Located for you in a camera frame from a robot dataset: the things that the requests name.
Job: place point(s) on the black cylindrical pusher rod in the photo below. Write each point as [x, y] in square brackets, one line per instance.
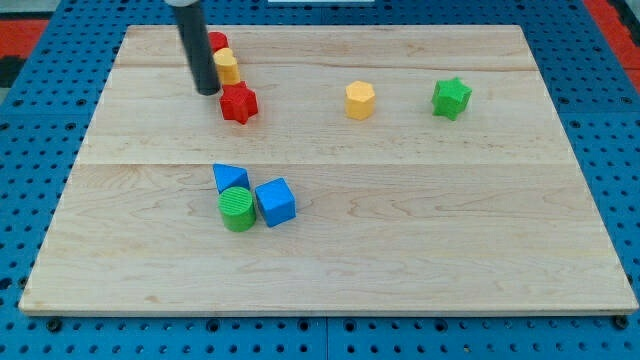
[193, 33]

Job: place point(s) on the red circle block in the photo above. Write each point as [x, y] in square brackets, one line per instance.
[217, 40]

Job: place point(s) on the green star block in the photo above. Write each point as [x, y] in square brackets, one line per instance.
[450, 98]

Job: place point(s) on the blue triangle block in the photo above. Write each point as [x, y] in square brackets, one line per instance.
[227, 176]

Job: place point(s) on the red star block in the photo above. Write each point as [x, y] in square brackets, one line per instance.
[238, 102]

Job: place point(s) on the yellow heart block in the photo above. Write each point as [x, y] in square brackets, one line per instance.
[227, 66]

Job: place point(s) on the blue cube block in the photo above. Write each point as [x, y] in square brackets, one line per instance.
[276, 202]

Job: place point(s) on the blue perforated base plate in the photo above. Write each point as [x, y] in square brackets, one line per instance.
[55, 59]

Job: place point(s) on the yellow hexagon block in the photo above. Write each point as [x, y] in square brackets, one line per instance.
[360, 99]

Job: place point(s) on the green cylinder block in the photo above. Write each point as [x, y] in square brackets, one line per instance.
[236, 206]

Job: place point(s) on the light wooden board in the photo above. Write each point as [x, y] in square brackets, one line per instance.
[403, 214]

